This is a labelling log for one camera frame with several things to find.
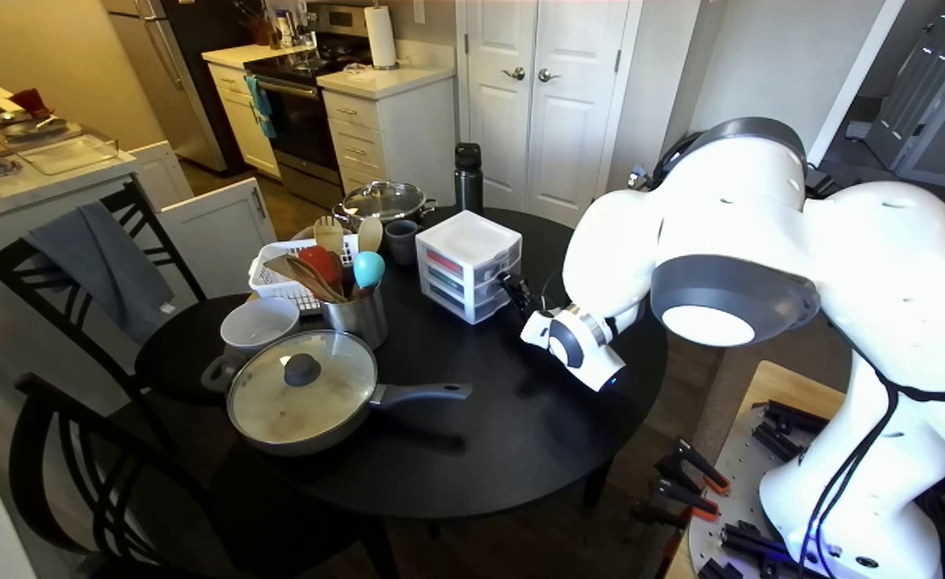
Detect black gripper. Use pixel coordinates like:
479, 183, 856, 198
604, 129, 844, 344
498, 271, 543, 319

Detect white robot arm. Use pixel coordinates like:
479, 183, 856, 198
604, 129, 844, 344
522, 116, 945, 579

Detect white plastic drawer unit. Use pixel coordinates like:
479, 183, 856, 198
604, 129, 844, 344
414, 210, 522, 325

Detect black water bottle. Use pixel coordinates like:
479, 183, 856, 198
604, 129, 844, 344
457, 141, 482, 211

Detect grey mug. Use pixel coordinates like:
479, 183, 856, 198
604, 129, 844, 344
386, 218, 419, 268

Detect metal utensil holder cup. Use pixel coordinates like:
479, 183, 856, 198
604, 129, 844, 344
324, 289, 390, 348

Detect round black table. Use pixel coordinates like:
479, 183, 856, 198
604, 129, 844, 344
132, 205, 675, 579

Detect white double door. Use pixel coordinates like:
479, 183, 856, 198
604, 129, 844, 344
457, 0, 644, 226

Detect black orange bar clamp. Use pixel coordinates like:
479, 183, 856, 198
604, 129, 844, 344
657, 441, 729, 494

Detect grey frying pan with lid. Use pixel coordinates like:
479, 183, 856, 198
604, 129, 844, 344
198, 331, 474, 457

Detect black kitchen stove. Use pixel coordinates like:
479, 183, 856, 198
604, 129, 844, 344
248, 3, 371, 205

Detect white bowl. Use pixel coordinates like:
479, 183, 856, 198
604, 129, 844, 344
218, 299, 300, 349

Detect light wooden side table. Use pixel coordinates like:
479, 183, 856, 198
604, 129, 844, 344
664, 360, 843, 579

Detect paper towel roll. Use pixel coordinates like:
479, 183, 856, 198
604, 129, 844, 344
364, 7, 399, 70

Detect black wooden chair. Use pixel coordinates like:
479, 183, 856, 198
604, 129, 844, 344
0, 175, 205, 399

